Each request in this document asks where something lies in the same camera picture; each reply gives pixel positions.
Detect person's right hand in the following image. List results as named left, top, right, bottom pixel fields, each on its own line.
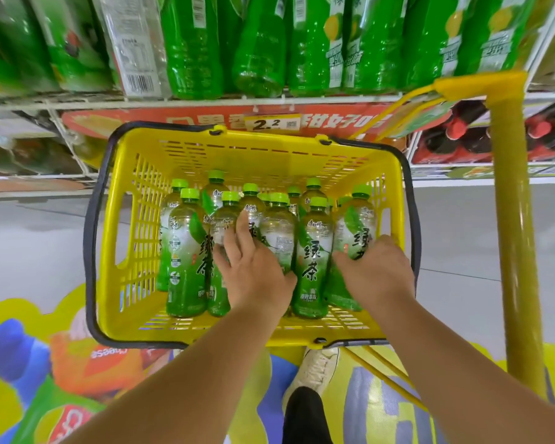
left=331, top=233, right=417, bottom=316

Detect person's left hand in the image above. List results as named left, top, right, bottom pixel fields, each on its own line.
left=212, top=210, right=298, bottom=321

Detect green tea bottles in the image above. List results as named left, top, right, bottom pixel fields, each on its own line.
left=156, top=170, right=379, bottom=319

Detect yellow shopping basket trolley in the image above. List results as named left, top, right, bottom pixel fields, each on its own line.
left=83, top=70, right=550, bottom=412

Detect person's right forearm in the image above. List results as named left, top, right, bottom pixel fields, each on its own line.
left=365, top=290, right=555, bottom=444

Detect person's left forearm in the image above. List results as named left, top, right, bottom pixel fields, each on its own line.
left=60, top=295, right=283, bottom=444

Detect person's right shoe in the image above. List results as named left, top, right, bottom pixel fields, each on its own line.
left=282, top=346, right=342, bottom=412

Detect person's right trouser leg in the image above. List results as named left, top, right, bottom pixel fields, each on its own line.
left=282, top=385, right=335, bottom=444

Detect yellow price tag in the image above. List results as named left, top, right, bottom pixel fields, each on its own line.
left=244, top=113, right=302, bottom=133

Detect row of red-capped dark bottles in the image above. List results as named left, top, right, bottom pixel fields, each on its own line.
left=410, top=99, right=555, bottom=165

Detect cluster of yellow bottles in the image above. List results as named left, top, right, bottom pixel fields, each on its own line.
left=69, top=131, right=110, bottom=170

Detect row of bright green bottles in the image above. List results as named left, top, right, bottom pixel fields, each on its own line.
left=159, top=0, right=537, bottom=100

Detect yellow cartoon floor sticker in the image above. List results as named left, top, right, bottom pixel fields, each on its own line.
left=0, top=281, right=555, bottom=444

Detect row of white-capped amber bottles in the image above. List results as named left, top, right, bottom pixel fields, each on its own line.
left=0, top=113, right=82, bottom=177

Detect clear white-label bottle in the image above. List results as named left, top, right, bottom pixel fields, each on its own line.
left=90, top=0, right=173, bottom=99

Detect row of large green-capped bottles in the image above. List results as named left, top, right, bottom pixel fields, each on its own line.
left=0, top=0, right=117, bottom=96

